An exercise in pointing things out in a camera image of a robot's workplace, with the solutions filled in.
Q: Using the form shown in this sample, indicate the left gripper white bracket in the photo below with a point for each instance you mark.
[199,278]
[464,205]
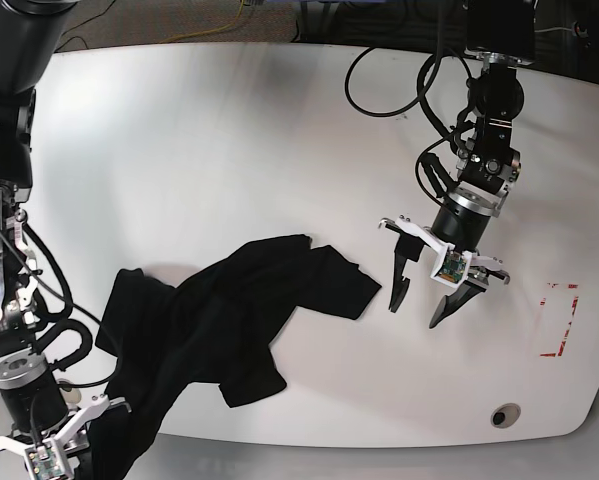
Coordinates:
[449,232]

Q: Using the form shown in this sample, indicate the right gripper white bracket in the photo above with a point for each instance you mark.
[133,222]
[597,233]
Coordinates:
[41,414]

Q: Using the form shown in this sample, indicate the black t-shirt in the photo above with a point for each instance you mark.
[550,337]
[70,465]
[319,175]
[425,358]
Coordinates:
[216,327]

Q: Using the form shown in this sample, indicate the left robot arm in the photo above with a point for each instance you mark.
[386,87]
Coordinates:
[501,35]

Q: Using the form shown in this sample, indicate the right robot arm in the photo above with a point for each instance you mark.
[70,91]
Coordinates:
[32,338]

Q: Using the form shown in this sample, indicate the red tape rectangle marking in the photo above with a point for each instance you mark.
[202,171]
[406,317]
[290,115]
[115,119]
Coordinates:
[556,314]

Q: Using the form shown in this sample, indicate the right table grommet hole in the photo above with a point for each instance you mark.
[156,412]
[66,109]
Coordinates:
[505,416]

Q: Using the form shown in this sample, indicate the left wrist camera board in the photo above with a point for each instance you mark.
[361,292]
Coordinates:
[451,270]

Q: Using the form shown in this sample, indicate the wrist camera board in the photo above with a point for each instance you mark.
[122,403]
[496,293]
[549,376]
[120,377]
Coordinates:
[47,462]
[451,270]

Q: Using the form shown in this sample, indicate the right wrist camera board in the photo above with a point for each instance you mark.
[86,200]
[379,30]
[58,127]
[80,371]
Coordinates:
[47,462]

